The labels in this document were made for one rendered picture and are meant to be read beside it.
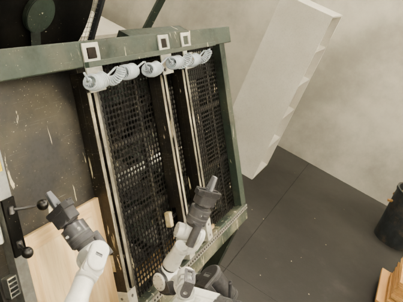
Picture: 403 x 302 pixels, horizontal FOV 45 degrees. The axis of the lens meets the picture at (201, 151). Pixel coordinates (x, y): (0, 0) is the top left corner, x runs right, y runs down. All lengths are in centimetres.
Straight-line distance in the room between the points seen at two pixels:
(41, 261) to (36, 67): 69
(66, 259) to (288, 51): 392
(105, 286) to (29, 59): 100
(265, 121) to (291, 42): 92
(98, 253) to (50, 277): 33
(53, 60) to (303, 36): 383
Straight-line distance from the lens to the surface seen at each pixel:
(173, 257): 208
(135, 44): 223
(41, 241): 186
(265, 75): 547
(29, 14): 237
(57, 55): 183
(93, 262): 161
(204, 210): 196
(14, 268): 177
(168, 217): 253
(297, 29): 534
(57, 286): 194
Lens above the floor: 255
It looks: 25 degrees down
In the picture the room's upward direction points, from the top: 23 degrees clockwise
